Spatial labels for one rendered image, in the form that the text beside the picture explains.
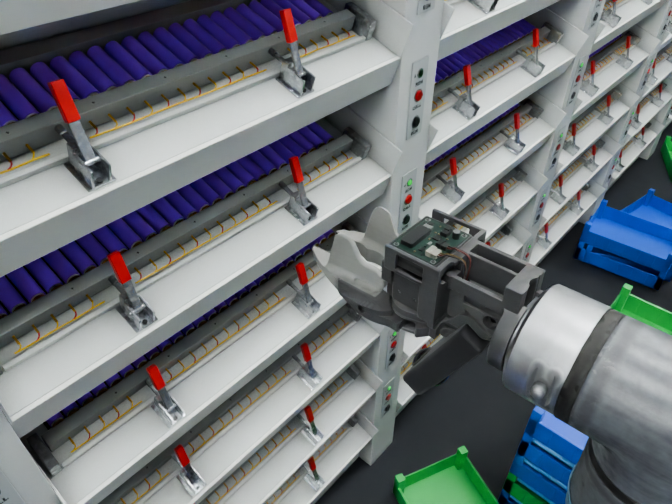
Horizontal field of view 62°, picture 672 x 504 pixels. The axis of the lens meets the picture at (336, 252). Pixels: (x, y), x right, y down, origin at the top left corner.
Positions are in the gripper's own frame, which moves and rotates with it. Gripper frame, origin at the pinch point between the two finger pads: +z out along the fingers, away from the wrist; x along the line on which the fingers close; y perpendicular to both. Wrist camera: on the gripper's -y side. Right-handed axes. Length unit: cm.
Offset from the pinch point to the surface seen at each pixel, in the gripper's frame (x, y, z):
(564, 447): -44, -65, -20
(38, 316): 22.5, -6.3, 21.9
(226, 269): 2.0, -10.3, 17.1
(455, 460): -46, -97, 3
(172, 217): 3.3, -5.2, 25.0
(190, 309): 8.7, -11.6, 15.9
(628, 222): -168, -89, 5
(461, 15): -49, 9, 18
